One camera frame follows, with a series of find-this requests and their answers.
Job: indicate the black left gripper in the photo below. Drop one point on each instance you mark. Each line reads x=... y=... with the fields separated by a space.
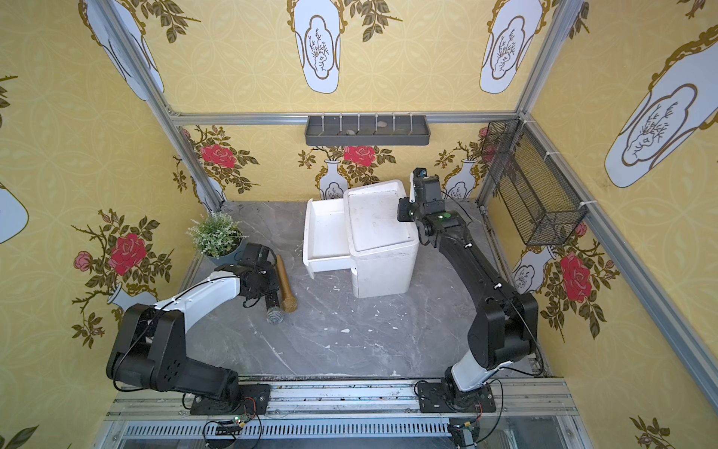
x=268 y=289

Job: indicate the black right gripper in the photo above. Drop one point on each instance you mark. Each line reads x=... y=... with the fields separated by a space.
x=407 y=210

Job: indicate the wooden rolling pin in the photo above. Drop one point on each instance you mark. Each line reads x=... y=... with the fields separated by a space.
x=289 y=301

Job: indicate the black microphone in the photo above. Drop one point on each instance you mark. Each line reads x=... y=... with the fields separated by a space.
x=275 y=314

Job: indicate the white top drawer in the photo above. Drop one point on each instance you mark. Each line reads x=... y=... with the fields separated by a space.
x=325 y=242

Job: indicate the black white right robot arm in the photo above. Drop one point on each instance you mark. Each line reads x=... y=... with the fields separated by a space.
x=504 y=329

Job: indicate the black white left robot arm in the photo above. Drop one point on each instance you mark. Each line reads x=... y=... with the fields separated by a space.
x=150 y=348

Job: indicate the white plastic drawer cabinet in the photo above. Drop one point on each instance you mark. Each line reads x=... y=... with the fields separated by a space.
x=383 y=249

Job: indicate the green potted plant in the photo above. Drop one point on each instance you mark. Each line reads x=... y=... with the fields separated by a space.
x=218 y=237

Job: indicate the grey wall shelf tray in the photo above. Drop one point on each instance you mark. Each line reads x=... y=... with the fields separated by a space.
x=370 y=129

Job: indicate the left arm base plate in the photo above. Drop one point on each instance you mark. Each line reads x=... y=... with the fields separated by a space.
x=252 y=399

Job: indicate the black wire mesh basket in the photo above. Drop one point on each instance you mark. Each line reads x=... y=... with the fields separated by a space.
x=544 y=207

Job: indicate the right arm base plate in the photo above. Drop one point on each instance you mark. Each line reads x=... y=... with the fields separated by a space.
x=457 y=397

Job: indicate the aluminium front rail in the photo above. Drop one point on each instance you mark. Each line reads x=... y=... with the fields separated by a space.
x=510 y=412

